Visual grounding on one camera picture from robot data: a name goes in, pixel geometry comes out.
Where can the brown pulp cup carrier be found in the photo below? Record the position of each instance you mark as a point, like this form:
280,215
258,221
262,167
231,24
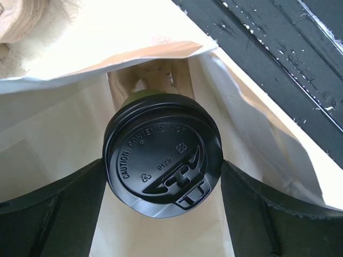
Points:
18,17

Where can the brown paper bag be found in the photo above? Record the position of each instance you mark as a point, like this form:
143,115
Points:
53,121

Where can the green paper coffee cup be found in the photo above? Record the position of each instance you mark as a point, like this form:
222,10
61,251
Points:
140,94

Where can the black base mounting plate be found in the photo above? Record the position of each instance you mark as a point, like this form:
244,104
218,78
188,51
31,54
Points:
282,48

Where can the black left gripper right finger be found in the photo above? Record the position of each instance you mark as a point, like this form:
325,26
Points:
263,221

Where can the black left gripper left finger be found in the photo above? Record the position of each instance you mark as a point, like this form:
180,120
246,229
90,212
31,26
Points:
56,220

